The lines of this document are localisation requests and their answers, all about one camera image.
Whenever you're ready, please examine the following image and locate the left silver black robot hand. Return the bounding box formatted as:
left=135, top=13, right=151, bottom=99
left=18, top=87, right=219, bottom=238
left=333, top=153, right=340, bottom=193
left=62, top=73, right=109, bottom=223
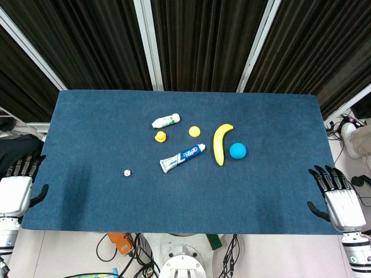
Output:
left=0, top=154, right=49, bottom=224

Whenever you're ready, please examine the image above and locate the white frame post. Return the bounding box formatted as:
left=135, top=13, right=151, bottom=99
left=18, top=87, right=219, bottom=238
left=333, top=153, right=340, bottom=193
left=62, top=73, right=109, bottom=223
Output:
left=236, top=0, right=282, bottom=93
left=322, top=86, right=371, bottom=120
left=133, top=0, right=165, bottom=92
left=0, top=7, right=68, bottom=91

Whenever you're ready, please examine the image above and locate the blue foam ball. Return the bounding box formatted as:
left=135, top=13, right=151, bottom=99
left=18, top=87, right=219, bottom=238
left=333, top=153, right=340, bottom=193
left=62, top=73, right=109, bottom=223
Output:
left=229, top=142, right=248, bottom=160

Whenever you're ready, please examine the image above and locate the black cable loop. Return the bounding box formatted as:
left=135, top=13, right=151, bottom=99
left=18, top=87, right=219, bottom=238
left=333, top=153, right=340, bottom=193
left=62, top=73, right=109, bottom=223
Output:
left=96, top=233, right=118, bottom=262

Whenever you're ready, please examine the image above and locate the blue white toothpaste tube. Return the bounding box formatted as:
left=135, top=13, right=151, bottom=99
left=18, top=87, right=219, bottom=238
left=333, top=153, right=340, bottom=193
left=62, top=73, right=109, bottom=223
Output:
left=159, top=143, right=207, bottom=174

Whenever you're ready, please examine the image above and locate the black cable with plug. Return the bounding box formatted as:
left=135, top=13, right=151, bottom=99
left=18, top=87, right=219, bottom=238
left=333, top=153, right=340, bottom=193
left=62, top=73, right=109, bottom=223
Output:
left=221, top=234, right=242, bottom=278

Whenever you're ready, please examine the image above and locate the orange box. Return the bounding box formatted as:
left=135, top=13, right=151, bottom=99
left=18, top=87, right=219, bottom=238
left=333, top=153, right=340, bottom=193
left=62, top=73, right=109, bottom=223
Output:
left=106, top=232, right=134, bottom=256

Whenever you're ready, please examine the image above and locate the black cable bundle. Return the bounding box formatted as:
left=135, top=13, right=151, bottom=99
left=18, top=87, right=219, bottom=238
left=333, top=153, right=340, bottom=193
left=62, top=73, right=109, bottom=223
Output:
left=127, top=233, right=161, bottom=278

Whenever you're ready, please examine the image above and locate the green flat object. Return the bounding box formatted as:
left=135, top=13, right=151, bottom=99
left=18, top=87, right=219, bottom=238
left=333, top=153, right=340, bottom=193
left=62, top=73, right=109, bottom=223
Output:
left=206, top=233, right=223, bottom=250

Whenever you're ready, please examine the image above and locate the yellow banana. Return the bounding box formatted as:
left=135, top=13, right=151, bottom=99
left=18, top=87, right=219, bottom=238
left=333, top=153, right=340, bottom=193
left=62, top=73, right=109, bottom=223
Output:
left=213, top=123, right=234, bottom=167

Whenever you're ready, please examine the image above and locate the black pleated curtain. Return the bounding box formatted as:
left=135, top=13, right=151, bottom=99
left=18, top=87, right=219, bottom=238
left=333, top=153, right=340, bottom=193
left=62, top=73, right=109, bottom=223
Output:
left=245, top=0, right=371, bottom=118
left=0, top=0, right=153, bottom=91
left=0, top=25, right=60, bottom=124
left=151, top=0, right=274, bottom=93

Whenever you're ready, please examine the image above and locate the white bottle green label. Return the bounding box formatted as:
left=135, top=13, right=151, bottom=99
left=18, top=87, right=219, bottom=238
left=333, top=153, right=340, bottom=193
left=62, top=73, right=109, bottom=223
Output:
left=151, top=113, right=181, bottom=129

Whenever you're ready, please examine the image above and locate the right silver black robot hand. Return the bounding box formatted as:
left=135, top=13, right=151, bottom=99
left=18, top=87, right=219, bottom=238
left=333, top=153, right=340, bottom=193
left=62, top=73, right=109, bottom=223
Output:
left=307, top=164, right=368, bottom=233

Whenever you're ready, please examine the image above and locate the blue table cloth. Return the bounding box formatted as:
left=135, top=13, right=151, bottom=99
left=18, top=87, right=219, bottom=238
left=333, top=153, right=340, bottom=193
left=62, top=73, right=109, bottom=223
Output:
left=20, top=89, right=343, bottom=236

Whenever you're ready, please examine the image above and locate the white robot torso base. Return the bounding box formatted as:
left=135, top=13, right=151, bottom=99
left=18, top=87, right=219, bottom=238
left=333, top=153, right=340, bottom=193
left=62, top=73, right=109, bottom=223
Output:
left=158, top=233, right=214, bottom=278

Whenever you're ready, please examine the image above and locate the beige trouser leg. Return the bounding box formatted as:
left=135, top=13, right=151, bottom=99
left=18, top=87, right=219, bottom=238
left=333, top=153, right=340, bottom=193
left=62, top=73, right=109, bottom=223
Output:
left=351, top=126, right=371, bottom=155

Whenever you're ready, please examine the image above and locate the teal plastic frame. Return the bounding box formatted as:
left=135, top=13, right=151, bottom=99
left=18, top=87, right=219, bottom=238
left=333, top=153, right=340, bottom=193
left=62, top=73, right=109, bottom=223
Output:
left=68, top=267, right=119, bottom=278

